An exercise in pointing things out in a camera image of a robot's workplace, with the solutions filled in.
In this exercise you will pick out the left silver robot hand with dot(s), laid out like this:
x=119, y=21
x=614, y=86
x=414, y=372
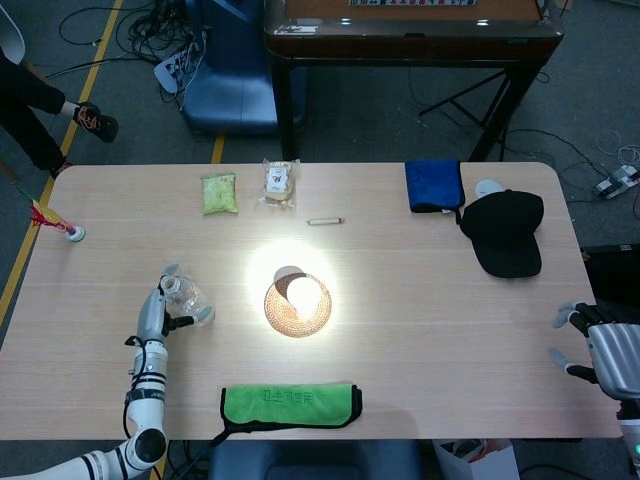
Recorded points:
x=152, y=315

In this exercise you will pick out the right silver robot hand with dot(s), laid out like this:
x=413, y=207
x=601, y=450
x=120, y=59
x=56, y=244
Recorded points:
x=612, y=355

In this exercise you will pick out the transparent plastic bottle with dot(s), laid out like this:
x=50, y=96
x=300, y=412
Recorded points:
x=187, y=300

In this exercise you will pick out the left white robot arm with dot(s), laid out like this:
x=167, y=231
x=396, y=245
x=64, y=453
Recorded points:
x=147, y=395

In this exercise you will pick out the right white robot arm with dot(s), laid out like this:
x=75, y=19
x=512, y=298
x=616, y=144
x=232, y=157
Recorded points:
x=630, y=435

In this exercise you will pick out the white paper cup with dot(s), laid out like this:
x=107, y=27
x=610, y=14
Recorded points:
x=302, y=292

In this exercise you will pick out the black case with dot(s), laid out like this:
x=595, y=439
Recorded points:
x=615, y=275

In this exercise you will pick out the feather shuttlecock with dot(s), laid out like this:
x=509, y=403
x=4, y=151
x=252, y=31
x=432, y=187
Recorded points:
x=75, y=233

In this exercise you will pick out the green snack packet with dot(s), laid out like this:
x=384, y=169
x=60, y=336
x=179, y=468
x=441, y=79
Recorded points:
x=219, y=195

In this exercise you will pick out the round woven coaster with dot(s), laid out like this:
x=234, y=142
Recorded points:
x=295, y=324

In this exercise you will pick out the white cardboard box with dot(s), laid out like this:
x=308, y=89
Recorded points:
x=492, y=462

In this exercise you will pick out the green microfiber cloth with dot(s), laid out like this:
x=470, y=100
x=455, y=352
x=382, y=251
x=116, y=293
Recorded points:
x=290, y=405

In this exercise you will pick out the black baseball cap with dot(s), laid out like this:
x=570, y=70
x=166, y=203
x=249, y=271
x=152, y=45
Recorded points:
x=505, y=230

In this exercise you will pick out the grey power strip with plugs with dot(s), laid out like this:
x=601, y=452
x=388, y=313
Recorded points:
x=615, y=182

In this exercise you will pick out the clear biscuit bag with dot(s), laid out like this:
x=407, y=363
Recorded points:
x=279, y=182

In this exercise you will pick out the beige stick with red tip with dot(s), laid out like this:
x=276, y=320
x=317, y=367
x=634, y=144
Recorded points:
x=325, y=220

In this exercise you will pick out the black shoe with orange laces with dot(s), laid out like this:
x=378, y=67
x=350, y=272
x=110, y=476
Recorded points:
x=97, y=122

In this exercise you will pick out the white round disc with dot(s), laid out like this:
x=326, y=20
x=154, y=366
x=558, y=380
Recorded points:
x=487, y=187

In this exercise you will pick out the blue padded seat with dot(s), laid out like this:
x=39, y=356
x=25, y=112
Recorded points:
x=310, y=462

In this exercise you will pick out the person's leg in black trousers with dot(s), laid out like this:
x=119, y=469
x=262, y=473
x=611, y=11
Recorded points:
x=25, y=110

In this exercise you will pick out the white power strip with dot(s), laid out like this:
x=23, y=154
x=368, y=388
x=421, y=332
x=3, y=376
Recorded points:
x=167, y=72

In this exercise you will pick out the blue folded cloth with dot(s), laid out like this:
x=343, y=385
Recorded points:
x=432, y=185

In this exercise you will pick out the blue chair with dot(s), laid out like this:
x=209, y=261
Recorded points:
x=235, y=80

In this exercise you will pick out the white chair shell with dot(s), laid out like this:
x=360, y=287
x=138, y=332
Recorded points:
x=10, y=40

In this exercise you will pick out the dark wooden mahjong table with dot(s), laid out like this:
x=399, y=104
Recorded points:
x=410, y=45

